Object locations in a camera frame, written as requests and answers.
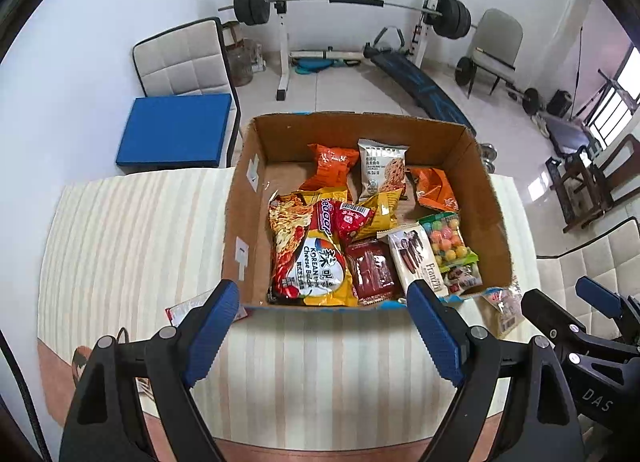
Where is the small red white packet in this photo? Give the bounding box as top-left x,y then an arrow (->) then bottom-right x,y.
165,288 -> 248,327

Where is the small pastry packet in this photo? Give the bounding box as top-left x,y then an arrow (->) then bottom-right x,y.
442,263 -> 483,297

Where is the colourful candy ball bag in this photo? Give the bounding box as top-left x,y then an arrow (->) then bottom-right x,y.
419,212 -> 478,273

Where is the Fronzzi chocolate stick box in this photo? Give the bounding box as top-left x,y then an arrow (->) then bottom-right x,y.
376,223 -> 448,297

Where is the dark red snack pouch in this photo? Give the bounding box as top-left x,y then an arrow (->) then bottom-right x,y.
346,239 -> 401,306

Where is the large noodle pack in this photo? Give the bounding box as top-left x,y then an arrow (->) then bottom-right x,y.
268,193 -> 358,307

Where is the orange chip bag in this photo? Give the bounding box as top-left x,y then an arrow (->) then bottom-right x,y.
408,167 -> 459,213

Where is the cookie packet white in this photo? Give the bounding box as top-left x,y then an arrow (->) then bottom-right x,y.
358,138 -> 409,201

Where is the white padded chair right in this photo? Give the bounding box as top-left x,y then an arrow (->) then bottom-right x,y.
537,217 -> 640,340

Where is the white padded chair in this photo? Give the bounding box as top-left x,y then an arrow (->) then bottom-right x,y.
131,17 -> 241,167
537,217 -> 640,340

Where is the gold-edged clear snack bag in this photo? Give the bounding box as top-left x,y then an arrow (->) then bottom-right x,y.
483,285 -> 524,339

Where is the dark wooden chair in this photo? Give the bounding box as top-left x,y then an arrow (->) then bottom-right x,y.
546,134 -> 639,234

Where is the yellow snack bag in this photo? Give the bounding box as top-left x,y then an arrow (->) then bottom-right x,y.
355,189 -> 402,240

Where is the cardboard box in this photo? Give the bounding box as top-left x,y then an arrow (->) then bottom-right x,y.
222,112 -> 512,309

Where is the orange snack bag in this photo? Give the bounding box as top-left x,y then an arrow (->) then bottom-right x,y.
299,144 -> 359,191

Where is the black sit-up bench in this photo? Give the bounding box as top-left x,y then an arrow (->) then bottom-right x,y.
363,28 -> 476,136

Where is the grey chair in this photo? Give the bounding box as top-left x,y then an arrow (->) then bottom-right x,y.
468,8 -> 523,100

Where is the barbell with black plates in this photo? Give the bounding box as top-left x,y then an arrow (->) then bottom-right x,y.
218,0 -> 476,40

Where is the white squat rack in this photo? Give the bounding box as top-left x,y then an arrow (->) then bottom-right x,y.
268,0 -> 439,102

